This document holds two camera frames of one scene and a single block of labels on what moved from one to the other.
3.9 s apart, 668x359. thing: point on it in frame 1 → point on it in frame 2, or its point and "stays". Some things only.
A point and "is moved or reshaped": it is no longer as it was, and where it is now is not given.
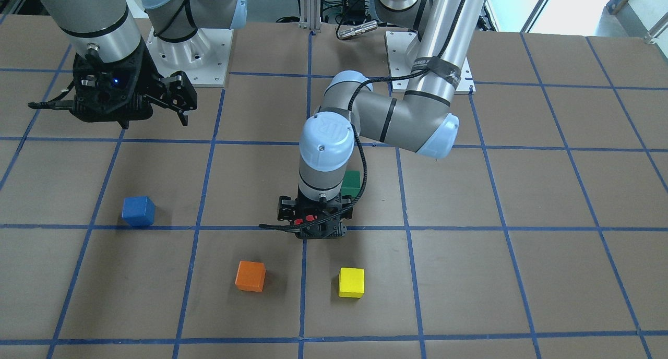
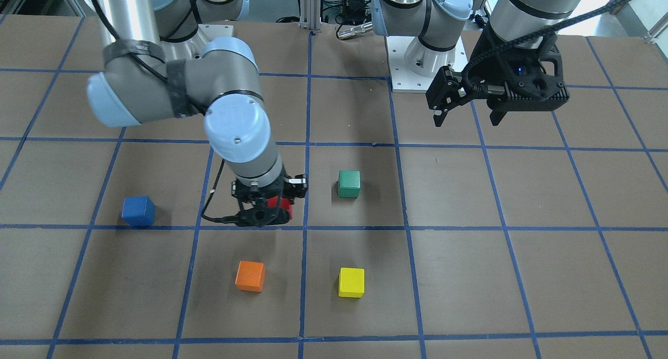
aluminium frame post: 310,4 stays
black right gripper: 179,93 → 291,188
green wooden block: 351,184 stays
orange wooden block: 250,276 stays
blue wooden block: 139,211 stays
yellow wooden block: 352,283 stays
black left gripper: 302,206 → 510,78
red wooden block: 308,217 is moved or reshaped
